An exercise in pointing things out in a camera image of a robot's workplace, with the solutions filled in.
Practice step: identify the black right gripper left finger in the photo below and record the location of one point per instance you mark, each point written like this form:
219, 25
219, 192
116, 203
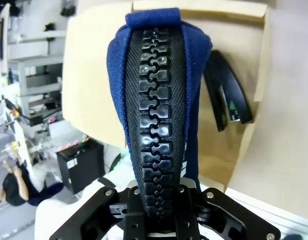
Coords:
93, 215

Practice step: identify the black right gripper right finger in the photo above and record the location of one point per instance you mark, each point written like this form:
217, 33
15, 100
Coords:
231, 215

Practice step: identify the black stapler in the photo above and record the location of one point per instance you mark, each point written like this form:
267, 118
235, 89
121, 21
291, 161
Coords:
239, 87

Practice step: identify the blue zippered pencil pouch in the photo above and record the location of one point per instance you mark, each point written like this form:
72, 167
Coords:
156, 100

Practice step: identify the black speaker box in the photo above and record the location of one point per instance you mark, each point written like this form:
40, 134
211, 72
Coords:
79, 165

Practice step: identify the empty open cardboard box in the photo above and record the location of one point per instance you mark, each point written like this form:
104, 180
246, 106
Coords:
231, 155

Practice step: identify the seated person in dark top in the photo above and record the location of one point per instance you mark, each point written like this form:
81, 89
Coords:
16, 185

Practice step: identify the grey storage shelf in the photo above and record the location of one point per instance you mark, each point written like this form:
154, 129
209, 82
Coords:
36, 75

